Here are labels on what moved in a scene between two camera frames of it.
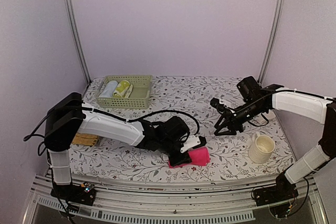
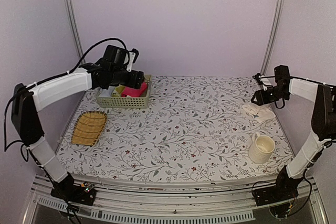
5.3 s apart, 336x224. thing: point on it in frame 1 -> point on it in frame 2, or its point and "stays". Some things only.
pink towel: x=199 y=156 -> x=134 y=93
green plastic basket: x=142 y=86 stays
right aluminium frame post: x=276 y=23 stays
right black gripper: x=236 y=126 -> x=261 y=98
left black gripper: x=182 y=159 -> x=136 y=81
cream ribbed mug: x=261 y=148 stays
